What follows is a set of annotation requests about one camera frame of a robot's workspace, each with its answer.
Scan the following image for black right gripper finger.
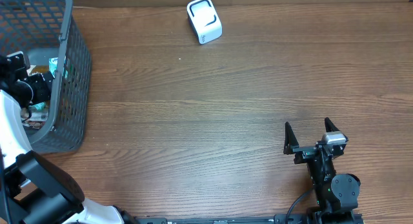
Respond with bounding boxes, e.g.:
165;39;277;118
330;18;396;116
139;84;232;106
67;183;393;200
324;117;339;132
283;122;299;154

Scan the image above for teal tissue pack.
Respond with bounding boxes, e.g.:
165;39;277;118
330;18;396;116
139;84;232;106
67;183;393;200
33;57;58;111

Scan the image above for brown Pantree snack pouch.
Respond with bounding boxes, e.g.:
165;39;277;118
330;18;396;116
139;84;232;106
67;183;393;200
21;65;50;129

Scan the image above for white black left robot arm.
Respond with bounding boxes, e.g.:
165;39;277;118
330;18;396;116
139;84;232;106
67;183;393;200
1;51;136;224

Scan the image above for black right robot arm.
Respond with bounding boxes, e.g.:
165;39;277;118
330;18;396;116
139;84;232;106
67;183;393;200
283;117;363;223

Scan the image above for white barcode scanner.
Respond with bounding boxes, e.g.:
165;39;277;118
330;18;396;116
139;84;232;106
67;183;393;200
186;0;223;45

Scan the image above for grey plastic mesh basket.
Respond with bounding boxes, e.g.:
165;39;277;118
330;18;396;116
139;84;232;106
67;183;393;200
1;0;92;153

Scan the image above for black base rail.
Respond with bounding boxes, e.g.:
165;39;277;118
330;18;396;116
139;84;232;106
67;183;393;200
135;214;365;224

